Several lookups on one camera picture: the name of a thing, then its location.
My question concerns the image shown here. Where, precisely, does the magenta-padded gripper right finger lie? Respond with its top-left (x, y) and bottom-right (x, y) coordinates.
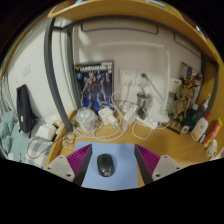
top-left (134, 143), bottom-right (183, 185)

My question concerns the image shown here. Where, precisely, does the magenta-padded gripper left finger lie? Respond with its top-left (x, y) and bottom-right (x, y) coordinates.
top-left (44, 143), bottom-right (93, 187)

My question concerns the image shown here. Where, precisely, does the black computer mouse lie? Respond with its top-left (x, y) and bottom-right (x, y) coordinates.
top-left (96, 153), bottom-right (116, 178)

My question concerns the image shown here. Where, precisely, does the light blue mouse pad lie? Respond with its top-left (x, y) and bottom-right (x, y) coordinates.
top-left (73, 141), bottom-right (146, 191)

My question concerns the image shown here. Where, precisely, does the clear snack packet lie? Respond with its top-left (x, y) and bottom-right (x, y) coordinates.
top-left (61, 131), bottom-right (76, 148)

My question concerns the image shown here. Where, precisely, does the small white adapter box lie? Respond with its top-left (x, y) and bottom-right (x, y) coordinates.
top-left (34, 124), bottom-right (56, 141)

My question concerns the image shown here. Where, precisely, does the teal striped bedding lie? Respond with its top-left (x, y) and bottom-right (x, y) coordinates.
top-left (0, 109), bottom-right (54, 168)

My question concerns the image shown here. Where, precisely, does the clear dome-lid plastic cup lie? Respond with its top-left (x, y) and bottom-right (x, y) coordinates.
top-left (75, 107), bottom-right (99, 132)

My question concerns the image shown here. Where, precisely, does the black power adapter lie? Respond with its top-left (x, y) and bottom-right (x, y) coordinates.
top-left (138, 107), bottom-right (149, 120)

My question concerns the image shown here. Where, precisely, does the red chip can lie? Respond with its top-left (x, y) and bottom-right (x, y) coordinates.
top-left (203, 116), bottom-right (223, 149)

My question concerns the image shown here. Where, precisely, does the golden brown action figure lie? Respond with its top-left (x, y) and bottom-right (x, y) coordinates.
top-left (168, 83), bottom-right (194, 131)

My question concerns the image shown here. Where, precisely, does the black bag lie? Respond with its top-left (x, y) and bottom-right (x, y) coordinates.
top-left (15, 84), bottom-right (38, 134)

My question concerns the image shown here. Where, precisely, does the white cube charger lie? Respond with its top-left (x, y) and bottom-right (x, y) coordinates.
top-left (97, 106), bottom-right (115, 126)

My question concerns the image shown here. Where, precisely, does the stainless steel cup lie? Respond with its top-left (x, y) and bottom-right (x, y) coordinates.
top-left (136, 92), bottom-right (153, 111)

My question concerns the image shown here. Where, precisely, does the blue robot model kit box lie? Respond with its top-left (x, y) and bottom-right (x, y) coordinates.
top-left (74, 60), bottom-right (115, 113)

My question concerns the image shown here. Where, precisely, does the colourful figure box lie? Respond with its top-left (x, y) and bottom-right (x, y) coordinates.
top-left (179, 61), bottom-right (203, 88)

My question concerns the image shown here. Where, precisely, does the white tangled cable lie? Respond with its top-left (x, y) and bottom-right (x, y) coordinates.
top-left (71, 89), bottom-right (174, 143)

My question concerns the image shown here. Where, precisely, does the white wall box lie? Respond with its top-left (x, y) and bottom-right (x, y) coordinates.
top-left (168, 77), bottom-right (183, 94)

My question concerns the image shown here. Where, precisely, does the white wall socket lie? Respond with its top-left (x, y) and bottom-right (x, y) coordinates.
top-left (119, 69), bottom-right (138, 86)
top-left (136, 70), bottom-right (153, 86)

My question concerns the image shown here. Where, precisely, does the wooden shelf unit grey frame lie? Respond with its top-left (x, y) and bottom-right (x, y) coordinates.
top-left (43, 0), bottom-right (221, 134)

